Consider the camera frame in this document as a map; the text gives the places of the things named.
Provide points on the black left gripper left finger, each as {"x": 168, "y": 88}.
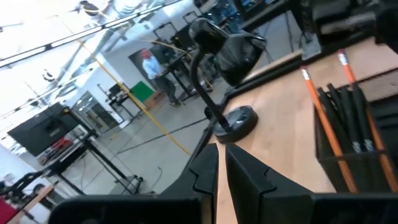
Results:
{"x": 205, "y": 180}

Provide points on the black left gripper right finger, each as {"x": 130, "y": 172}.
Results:
{"x": 252, "y": 193}

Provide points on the yellow pencil red eraser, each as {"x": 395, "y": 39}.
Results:
{"x": 323, "y": 121}
{"x": 349, "y": 73}

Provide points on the black mesh desk organizer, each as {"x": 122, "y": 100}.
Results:
{"x": 357, "y": 171}

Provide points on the green box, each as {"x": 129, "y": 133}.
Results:
{"x": 141, "y": 91}

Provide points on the black workstation table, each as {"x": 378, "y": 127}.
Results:
{"x": 178, "y": 67}

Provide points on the person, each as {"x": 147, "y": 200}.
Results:
{"x": 152, "y": 67}

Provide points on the black desk lamp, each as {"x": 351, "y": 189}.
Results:
{"x": 239, "y": 56}

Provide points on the black screen on stand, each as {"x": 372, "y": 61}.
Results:
{"x": 40, "y": 133}

